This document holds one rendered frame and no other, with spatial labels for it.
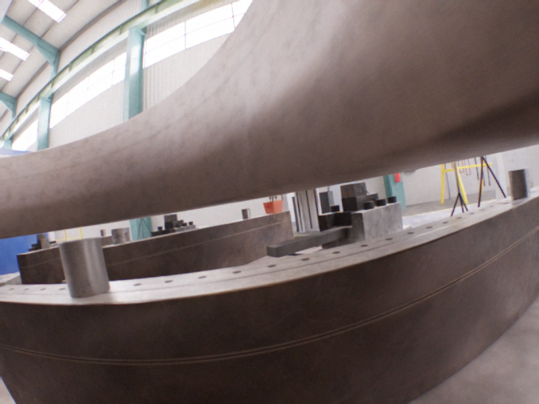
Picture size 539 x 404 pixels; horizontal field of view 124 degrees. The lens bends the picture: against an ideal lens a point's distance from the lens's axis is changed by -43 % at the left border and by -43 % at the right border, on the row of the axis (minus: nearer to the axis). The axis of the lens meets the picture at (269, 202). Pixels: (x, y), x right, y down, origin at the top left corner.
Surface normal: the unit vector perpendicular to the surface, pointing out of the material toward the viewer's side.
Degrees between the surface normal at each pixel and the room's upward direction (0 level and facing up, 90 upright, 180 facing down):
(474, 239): 90
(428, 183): 90
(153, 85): 90
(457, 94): 90
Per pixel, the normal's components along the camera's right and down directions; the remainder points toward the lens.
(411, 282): 0.16, -0.03
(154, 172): -0.44, 0.06
